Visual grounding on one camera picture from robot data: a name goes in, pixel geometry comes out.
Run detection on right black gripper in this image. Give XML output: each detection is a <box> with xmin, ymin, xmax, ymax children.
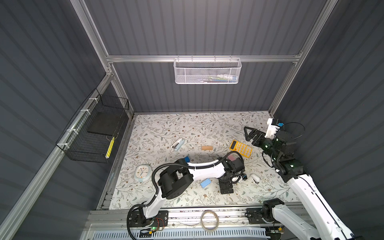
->
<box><xmin>244</xmin><ymin>125</ymin><xmax>279</xmax><ymax>163</ymax></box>

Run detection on light blue block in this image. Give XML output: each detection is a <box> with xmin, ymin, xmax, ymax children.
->
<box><xmin>200</xmin><ymin>179</ymin><xmax>212</xmax><ymax>189</ymax></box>

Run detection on natural wood block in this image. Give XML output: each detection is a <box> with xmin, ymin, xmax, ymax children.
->
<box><xmin>201</xmin><ymin>146</ymin><xmax>214</xmax><ymax>151</ymax></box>

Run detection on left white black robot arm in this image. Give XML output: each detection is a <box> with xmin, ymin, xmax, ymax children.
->
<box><xmin>127</xmin><ymin>151</ymin><xmax>245</xmax><ymax>227</ymax></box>

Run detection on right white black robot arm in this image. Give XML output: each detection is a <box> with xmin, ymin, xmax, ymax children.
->
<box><xmin>244</xmin><ymin>122</ymin><xmax>363</xmax><ymax>240</ymax></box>

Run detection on pink block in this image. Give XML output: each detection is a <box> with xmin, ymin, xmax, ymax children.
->
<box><xmin>227</xmin><ymin>155</ymin><xmax>237</xmax><ymax>161</ymax></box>

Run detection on yellow calculator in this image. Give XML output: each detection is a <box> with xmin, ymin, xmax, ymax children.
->
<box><xmin>230</xmin><ymin>140</ymin><xmax>253</xmax><ymax>158</ymax></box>

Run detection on small white device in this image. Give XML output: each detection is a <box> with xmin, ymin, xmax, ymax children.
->
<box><xmin>250</xmin><ymin>173</ymin><xmax>261</xmax><ymax>184</ymax></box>

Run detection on clear tape roll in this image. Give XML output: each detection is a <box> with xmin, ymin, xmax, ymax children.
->
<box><xmin>200</xmin><ymin>210</ymin><xmax>220</xmax><ymax>232</ymax></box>

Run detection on markers in white basket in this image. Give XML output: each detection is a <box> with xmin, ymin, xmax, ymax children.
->
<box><xmin>199</xmin><ymin>75</ymin><xmax>238</xmax><ymax>84</ymax></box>

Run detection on round white clock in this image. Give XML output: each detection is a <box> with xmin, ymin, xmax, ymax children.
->
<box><xmin>134</xmin><ymin>164</ymin><xmax>152</xmax><ymax>183</ymax></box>

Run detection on yellow marker pen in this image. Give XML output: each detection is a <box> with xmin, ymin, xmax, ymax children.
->
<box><xmin>105</xmin><ymin>137</ymin><xmax>115</xmax><ymax>159</ymax></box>

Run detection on black pad in basket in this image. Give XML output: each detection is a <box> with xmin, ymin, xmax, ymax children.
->
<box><xmin>87</xmin><ymin>112</ymin><xmax>124</xmax><ymax>137</ymax></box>

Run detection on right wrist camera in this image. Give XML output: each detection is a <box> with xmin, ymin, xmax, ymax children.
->
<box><xmin>265</xmin><ymin>118</ymin><xmax>284</xmax><ymax>140</ymax></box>

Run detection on black corrugated cable hose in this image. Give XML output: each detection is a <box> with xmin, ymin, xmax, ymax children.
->
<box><xmin>125</xmin><ymin>151</ymin><xmax>244</xmax><ymax>240</ymax></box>

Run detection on white wire mesh basket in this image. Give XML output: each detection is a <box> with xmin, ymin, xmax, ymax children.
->
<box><xmin>173</xmin><ymin>58</ymin><xmax>242</xmax><ymax>85</ymax></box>

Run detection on black wire basket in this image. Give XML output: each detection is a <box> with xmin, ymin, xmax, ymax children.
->
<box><xmin>56</xmin><ymin>90</ymin><xmax>130</xmax><ymax>164</ymax></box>

